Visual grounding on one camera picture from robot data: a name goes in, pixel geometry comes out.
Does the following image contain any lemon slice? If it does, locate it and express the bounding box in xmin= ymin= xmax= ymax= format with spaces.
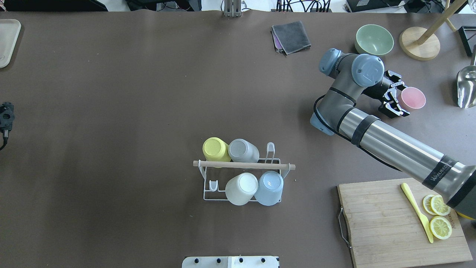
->
xmin=422 ymin=195 xmax=437 ymax=216
xmin=430 ymin=216 xmax=453 ymax=240
xmin=430 ymin=195 xmax=451 ymax=217

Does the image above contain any pink cup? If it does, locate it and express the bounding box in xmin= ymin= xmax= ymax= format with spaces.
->
xmin=398 ymin=87 xmax=426 ymax=111

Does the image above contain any aluminium frame post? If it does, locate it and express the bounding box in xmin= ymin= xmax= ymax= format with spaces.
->
xmin=223 ymin=0 xmax=242 ymax=17

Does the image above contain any cream plastic tray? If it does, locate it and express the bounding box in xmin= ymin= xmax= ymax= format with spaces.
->
xmin=0 ymin=19 xmax=22 ymax=68

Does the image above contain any green bowl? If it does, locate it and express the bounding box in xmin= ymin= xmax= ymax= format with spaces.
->
xmin=355 ymin=24 xmax=394 ymax=56

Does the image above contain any grey cup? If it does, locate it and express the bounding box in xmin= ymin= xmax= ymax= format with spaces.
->
xmin=228 ymin=138 xmax=260 ymax=163

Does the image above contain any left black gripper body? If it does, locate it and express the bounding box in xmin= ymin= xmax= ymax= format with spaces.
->
xmin=0 ymin=102 xmax=15 ymax=138

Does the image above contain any wooden mug tree stand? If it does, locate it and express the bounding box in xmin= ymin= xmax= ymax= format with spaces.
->
xmin=398 ymin=0 xmax=467 ymax=61

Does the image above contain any black tray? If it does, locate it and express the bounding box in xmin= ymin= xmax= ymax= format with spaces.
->
xmin=458 ymin=26 xmax=476 ymax=57

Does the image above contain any grey cloth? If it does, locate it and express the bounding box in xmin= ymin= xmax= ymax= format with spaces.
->
xmin=271 ymin=21 xmax=311 ymax=55

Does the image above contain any yellow cup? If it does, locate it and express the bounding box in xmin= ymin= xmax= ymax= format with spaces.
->
xmin=202 ymin=137 xmax=231 ymax=162

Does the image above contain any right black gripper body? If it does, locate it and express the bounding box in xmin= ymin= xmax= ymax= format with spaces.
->
xmin=363 ymin=70 xmax=403 ymax=101

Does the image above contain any purple cloth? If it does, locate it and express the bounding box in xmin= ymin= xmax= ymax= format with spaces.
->
xmin=271 ymin=29 xmax=284 ymax=54

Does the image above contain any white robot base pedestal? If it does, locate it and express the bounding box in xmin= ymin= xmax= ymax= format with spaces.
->
xmin=181 ymin=255 xmax=280 ymax=268

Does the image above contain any white cup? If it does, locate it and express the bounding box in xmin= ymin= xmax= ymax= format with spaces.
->
xmin=225 ymin=172 xmax=258 ymax=205

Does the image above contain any blue cup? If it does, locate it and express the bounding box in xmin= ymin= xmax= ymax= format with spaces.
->
xmin=254 ymin=171 xmax=284 ymax=206

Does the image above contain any metal scoop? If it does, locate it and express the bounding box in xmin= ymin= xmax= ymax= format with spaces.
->
xmin=457 ymin=46 xmax=476 ymax=108

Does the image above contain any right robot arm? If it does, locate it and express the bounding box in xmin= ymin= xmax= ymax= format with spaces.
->
xmin=310 ymin=48 xmax=476 ymax=218

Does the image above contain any yellow plastic knife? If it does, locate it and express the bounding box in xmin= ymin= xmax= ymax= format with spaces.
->
xmin=400 ymin=182 xmax=434 ymax=243

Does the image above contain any wooden cutting board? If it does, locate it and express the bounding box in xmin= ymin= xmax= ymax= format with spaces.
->
xmin=338 ymin=178 xmax=473 ymax=268

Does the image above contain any white wire cup rack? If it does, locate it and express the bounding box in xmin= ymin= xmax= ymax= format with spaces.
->
xmin=193 ymin=140 xmax=296 ymax=206

